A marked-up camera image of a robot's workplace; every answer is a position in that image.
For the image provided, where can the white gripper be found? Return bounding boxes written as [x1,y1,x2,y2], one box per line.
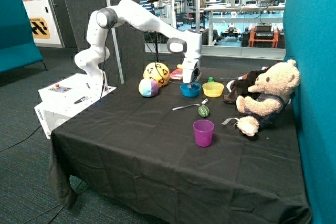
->
[182,58,201,89]

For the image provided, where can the yellow black soccer ball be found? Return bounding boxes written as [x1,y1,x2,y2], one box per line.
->
[143,62,170,88]

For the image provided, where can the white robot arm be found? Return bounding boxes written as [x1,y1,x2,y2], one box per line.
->
[75,0,202,92]

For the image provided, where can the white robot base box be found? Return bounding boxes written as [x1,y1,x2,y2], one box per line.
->
[34,73,116,139]

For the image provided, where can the blue plastic bowl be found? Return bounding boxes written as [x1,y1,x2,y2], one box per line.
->
[180,82,202,98]

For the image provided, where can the red book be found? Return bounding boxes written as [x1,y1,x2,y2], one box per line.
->
[170,69,183,80]

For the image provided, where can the yellow plastic bowl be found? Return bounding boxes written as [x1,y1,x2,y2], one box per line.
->
[202,82,224,98]

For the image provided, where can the silver metal fork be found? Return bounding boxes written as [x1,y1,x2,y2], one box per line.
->
[172,98,208,111]

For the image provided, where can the green toy pepper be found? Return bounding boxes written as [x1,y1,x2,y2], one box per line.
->
[197,105,210,118]

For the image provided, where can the pastel multicolour soft ball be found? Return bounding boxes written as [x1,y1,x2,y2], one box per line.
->
[138,78,159,98]

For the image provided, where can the purple plastic cup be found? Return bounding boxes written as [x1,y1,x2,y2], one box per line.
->
[193,119,214,147]

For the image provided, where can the dark brown cloth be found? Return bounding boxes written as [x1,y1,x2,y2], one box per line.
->
[223,67,269,103]

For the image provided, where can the black tablecloth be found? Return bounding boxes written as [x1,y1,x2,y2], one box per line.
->
[48,77,312,223]

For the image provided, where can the beige teddy bear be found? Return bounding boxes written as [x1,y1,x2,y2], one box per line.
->
[236,59,300,137]

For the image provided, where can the black marker pen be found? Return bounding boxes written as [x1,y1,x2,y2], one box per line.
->
[74,97,89,104]

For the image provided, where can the teal partition panel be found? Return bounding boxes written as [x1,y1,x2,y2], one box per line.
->
[283,0,335,223]

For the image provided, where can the yellow black sign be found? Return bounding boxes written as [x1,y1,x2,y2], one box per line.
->
[29,17,50,39]

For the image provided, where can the teal sofa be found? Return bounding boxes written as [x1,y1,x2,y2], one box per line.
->
[0,0,44,73]

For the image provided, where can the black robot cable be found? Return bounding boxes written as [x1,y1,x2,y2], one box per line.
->
[0,20,190,153]

